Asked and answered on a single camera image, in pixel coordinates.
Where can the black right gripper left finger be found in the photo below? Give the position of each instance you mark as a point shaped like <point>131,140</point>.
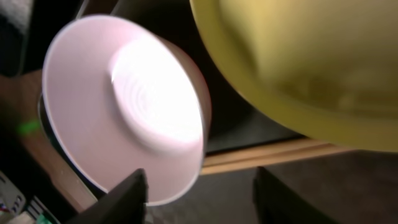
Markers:
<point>125,204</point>

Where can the white pink bowl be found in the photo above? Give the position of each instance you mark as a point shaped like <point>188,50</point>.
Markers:
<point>120,98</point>

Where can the yellow plate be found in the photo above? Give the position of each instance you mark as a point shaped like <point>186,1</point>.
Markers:
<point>325,69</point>

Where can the wooden chopstick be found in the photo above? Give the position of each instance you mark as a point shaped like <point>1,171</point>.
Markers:
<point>299,154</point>
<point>260,151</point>

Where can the left wooden chopstick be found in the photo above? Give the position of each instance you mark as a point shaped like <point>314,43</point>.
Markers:
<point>260,151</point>

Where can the right wooden chopstick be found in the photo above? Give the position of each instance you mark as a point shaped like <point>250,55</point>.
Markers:
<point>299,154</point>

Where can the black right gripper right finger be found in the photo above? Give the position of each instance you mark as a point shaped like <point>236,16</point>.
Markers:
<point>275,203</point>

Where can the black waste tray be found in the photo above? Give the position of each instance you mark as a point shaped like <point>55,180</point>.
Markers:
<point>15,21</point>

